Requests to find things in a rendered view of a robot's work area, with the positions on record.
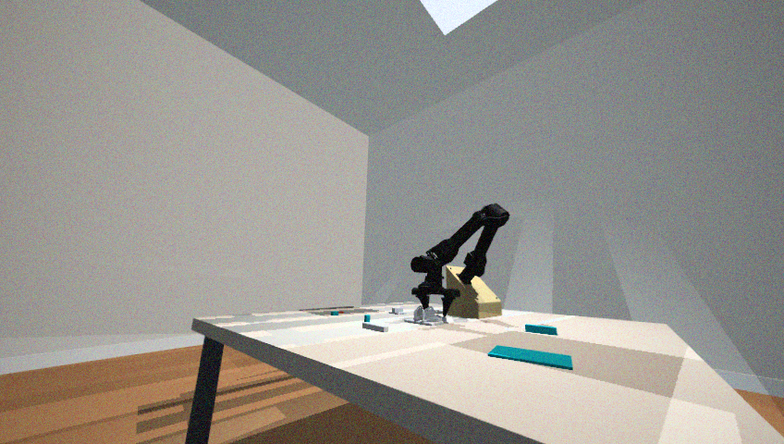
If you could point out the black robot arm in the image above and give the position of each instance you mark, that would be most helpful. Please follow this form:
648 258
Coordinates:
492 217

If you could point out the white flat bar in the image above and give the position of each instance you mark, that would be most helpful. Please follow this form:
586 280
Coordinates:
374 326

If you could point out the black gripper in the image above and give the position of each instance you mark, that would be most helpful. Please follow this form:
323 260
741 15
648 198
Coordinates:
449 294

